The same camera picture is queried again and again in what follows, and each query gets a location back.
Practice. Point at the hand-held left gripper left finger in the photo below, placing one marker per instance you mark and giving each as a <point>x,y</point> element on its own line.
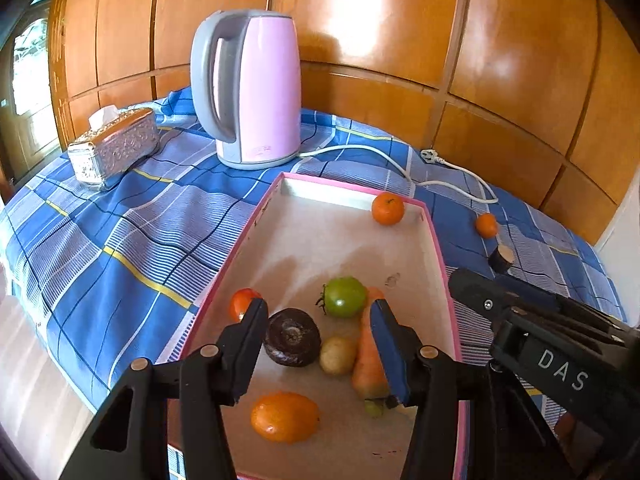
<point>247,347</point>

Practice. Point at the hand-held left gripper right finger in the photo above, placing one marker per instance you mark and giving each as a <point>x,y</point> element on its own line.
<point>387,355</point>

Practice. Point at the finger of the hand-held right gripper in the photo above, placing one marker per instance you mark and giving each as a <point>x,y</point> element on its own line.
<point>535,299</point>
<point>475,292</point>

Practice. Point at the orange carrot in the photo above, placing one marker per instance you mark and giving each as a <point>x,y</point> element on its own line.
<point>367,360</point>

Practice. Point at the red tomato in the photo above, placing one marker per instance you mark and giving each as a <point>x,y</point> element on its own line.
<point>241,302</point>

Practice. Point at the dark purple round fruit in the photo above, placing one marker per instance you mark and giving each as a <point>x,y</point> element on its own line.
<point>292,336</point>

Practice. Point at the small yellow potato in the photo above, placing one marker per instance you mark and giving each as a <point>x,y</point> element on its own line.
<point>338,355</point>

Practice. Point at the green tomato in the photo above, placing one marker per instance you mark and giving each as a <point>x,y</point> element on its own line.
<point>344,296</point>

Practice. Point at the large orange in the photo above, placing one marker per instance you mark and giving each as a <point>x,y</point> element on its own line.
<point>285,416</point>

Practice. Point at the small tangerine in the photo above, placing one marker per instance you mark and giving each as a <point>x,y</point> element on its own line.
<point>486,225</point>
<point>387,208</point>

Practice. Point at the pink-rimmed white tray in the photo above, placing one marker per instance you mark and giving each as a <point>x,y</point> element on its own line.
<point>320,240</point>

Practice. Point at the cut dark fruit half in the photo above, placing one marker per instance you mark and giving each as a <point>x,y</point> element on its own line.
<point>501,258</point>

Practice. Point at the blue plaid cloth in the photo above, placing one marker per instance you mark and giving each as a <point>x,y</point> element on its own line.
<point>140,240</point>

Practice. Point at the silver embossed tissue box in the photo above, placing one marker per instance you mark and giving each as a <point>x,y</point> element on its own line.
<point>120,145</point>

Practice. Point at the pink electric kettle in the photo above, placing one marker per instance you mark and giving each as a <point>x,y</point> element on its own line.
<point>265,85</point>

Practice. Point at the wooden framed doorway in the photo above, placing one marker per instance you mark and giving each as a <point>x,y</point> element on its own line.
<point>25,85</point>

